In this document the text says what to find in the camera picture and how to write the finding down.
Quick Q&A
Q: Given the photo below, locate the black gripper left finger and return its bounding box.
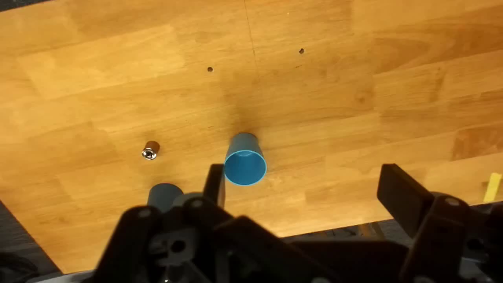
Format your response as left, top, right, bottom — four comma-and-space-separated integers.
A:
93, 164, 327, 283

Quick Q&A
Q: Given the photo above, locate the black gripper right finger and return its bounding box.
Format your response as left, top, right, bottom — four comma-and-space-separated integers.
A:
376, 162, 503, 283

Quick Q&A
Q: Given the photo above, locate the light blue plastic cup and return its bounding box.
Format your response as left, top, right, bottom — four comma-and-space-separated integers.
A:
223, 130, 270, 189

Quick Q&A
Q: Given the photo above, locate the dark blue plastic cup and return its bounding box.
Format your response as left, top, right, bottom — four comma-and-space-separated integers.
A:
146, 181, 186, 212

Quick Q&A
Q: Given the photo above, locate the yellow tape strip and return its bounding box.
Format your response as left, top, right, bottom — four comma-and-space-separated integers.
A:
481, 171, 503, 204

